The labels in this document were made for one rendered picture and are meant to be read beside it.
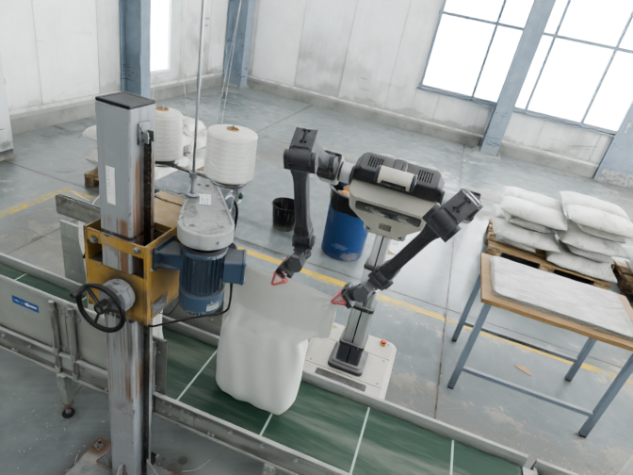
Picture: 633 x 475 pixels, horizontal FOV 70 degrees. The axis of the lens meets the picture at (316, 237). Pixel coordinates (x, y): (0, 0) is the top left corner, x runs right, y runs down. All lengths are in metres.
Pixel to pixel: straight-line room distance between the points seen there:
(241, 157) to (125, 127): 0.34
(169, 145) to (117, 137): 0.25
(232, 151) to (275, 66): 8.89
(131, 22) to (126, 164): 6.29
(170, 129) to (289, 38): 8.65
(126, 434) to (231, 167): 1.23
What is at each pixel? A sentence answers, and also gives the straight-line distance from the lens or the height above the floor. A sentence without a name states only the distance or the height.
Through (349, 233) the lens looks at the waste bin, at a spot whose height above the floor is 0.31.
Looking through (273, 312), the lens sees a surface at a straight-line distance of 1.93.
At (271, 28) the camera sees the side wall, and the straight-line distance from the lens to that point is 10.30.
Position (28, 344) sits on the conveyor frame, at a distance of 2.66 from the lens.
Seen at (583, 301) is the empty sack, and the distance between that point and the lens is 3.22.
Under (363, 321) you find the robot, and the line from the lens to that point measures 2.52.
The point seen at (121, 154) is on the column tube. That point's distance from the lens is 1.41.
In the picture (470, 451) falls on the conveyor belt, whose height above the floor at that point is 0.38.
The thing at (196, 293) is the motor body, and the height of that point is 1.18.
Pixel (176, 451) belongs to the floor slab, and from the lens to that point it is 2.60.
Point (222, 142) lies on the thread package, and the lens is 1.44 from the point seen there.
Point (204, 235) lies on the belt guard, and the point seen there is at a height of 1.42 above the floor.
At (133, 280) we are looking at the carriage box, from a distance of 1.59.
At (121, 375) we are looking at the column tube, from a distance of 1.92.
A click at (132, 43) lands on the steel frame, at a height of 0.96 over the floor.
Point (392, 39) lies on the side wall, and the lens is 9.60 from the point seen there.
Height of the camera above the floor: 2.12
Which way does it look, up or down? 28 degrees down
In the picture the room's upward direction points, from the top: 12 degrees clockwise
